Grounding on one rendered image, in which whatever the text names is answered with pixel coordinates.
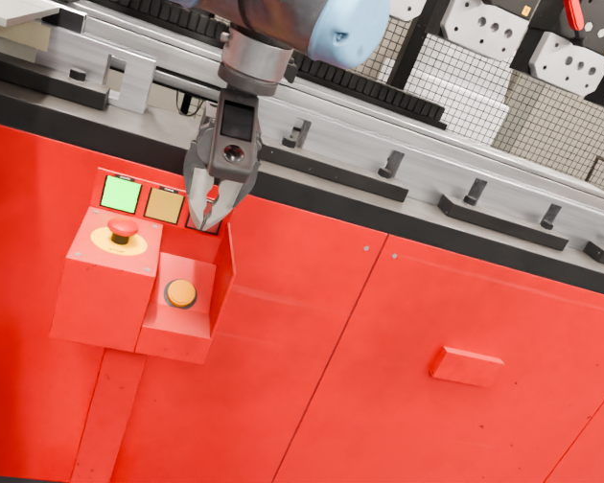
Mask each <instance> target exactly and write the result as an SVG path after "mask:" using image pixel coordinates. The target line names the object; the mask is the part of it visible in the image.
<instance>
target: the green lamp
mask: <svg viewBox="0 0 604 483"><path fill-rule="evenodd" d="M140 186H141V185H140V184H136V183H132V182H129V181H125V180H122V179H118V178H115V177H111V176H109V177H108V178H107V181H106V185H105V193H104V197H103V201H102V205H105V206H109V207H113V208H117V209H121V210H125V211H129V212H132V213H133V212H134V208H135V204H136V200H137V197H138V193H139V189H140Z"/></svg>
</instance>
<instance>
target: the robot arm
mask: <svg viewBox="0 0 604 483"><path fill-rule="evenodd" d="M169 1H172V2H176V3H178V4H180V5H181V6H182V7H184V8H191V7H194V8H198V9H202V10H205V11H207V12H210V13H213V14H215V15H217V16H219V17H222V18H224V19H226V20H228V21H230V27H229V32H230V34H228V33H225V32H223V33H221V41H223V42H226V43H225V44H224V46H223V50H222V53H221V60H222V61H221V63H220V67H219V70H218V76H219V77H220V78H221V79H222V80H223V81H225V82H227V85H226V88H222V89H221V92H220V95H219V99H218V103H211V102H208V101H206V105H205V107H204V111H203V114H202V117H201V121H200V124H199V128H198V131H197V138H196V140H193V139H192V140H191V144H190V148H189V150H188V151H187V152H186V155H185V158H184V165H183V177H184V183H185V189H186V195H187V199H188V204H189V210H190V214H191V217H192V220H193V222H194V224H195V226H196V228H197V229H198V230H202V231H205V230H207V229H208V228H210V227H212V226H213V225H215V224H216V223H218V222H219V221H220V220H222V219H223V218H224V217H225V216H226V215H227V214H228V213H229V212H230V211H231V210H232V209H233V208H235V207H236V206H237V205H238V204H239V203H240V202H241V201H242V200H243V199H244V198H245V197H246V196H247V195H248V194H249V192H250V191H251V190H252V188H253V186H254V184H255V182H256V178H257V172H258V169H259V167H260V166H261V160H260V159H257V158H256V156H257V150H261V149H262V146H261V144H260V142H259V138H260V137H261V134H262V131H261V128H260V123H259V118H258V108H259V98H258V97H257V95H260V96H266V97H271V96H274V94H275V91H276V88H277V86H278V82H279V81H281V80H282V78H283V76H284V73H285V70H286V68H287V65H288V62H289V59H290V55H291V52H292V49H295V50H297V51H299V52H301V53H303V54H306V55H308V56H309V58H310V59H312V60H321V61H324V62H326V63H329V64H332V65H334V66H336V67H338V68H342V69H350V68H354V67H357V66H359V65H360V64H362V63H363V62H365V61H366V60H367V59H368V58H369V57H370V56H371V54H372V53H373V51H374V50H375V49H376V48H377V46H378V45H379V43H380V41H381V39H382V37H383V34H384V31H385V28H386V26H387V22H388V18H389V13H390V0H169ZM214 177H216V178H220V182H219V194H218V196H217V198H216V199H215V200H213V202H212V209H211V211H210V212H209V213H208V214H207V215H205V217H204V214H203V210H204V209H205V207H206V201H207V199H206V195H207V193H208V192H209V191H210V190H211V189H212V187H213V184H214Z"/></svg>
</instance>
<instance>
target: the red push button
mask: <svg viewBox="0 0 604 483"><path fill-rule="evenodd" d="M107 227H108V229H109V230H110V231H111V232H112V236H111V240H112V241H113V242H114V243H117V244H121V245H124V244H128V240H129V237H131V236H134V235H135V234H137V233H138V231H139V226H138V224H137V223H135V222H134V221H133V220H131V219H129V218H122V217H118V218H111V219H110V220H109V221H108V223H107Z"/></svg>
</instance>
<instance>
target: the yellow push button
mask: <svg viewBox="0 0 604 483"><path fill-rule="evenodd" d="M195 294H196V292H195V289H194V287H193V285H192V284H191V283H189V282H188V281H185V280H177V281H174V282H172V283H171V285H170V286H169V288H168V291H167V296H168V299H169V301H170V302H171V303H172V304H173V305H175V306H177V307H185V306H188V305H189V304H191V303H192V301H193V299H194V298H195Z"/></svg>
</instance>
